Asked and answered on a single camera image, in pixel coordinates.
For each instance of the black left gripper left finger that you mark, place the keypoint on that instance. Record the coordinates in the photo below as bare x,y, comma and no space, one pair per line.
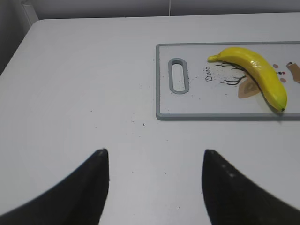
79,199

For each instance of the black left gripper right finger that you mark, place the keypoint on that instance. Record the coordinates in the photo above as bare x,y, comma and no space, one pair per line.
231,198

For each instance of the yellow plastic banana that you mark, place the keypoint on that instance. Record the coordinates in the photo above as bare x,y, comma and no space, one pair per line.
260,70

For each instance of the white deer-print cutting board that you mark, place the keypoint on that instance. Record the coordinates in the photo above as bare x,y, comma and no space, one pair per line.
188,87

